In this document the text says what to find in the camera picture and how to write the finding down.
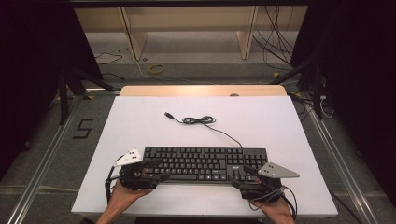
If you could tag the black metal stand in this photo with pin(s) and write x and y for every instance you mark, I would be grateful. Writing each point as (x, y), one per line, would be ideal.
(317, 93)
(63, 99)

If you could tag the person's left hand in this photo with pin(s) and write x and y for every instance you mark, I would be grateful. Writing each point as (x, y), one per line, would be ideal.
(121, 197)

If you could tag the light wooden desk frame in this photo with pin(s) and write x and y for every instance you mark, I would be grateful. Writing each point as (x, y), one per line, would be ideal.
(137, 40)

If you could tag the yellow tape roll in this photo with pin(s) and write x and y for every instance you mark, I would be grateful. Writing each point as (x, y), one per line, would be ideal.
(150, 69)

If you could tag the white board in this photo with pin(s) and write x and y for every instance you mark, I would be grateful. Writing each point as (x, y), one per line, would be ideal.
(249, 124)

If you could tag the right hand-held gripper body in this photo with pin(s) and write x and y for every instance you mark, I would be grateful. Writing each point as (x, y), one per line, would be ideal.
(274, 170)

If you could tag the grey table grommet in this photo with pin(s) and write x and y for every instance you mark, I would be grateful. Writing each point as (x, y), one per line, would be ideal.
(234, 95)

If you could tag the dark curtain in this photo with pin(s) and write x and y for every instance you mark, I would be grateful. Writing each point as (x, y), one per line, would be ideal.
(31, 62)
(358, 77)

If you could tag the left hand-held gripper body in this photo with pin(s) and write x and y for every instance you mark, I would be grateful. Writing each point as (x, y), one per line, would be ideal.
(132, 157)

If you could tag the light wooden table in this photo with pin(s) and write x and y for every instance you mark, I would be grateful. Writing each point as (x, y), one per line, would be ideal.
(186, 90)

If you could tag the metal floor rail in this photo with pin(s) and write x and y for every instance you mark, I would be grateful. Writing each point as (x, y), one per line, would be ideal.
(342, 161)
(40, 174)

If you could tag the black keyboard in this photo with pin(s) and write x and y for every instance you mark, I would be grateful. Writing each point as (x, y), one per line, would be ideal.
(199, 161)

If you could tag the person's right hand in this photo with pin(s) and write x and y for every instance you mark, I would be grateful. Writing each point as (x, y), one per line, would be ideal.
(278, 211)

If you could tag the short metal rail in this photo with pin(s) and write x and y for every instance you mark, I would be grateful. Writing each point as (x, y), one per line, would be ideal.
(102, 91)

